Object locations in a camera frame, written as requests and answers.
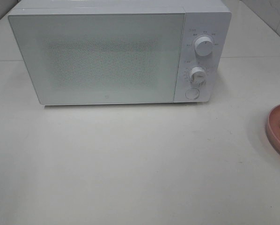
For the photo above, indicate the round white door button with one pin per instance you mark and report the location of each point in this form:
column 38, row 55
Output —
column 192, row 94

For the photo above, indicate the white microwave door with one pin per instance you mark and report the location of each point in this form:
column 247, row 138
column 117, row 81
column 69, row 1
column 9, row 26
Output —
column 100, row 59

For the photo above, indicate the pink round plate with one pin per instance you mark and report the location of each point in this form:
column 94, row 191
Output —
column 273, row 128

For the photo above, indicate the lower white timer knob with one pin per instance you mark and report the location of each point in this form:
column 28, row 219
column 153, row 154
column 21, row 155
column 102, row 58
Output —
column 197, row 75

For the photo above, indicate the white microwave oven body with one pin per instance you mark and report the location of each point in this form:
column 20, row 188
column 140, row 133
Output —
column 201, row 17

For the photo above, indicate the upper white control knob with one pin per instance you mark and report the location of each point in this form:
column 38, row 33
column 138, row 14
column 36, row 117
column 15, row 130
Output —
column 203, row 45

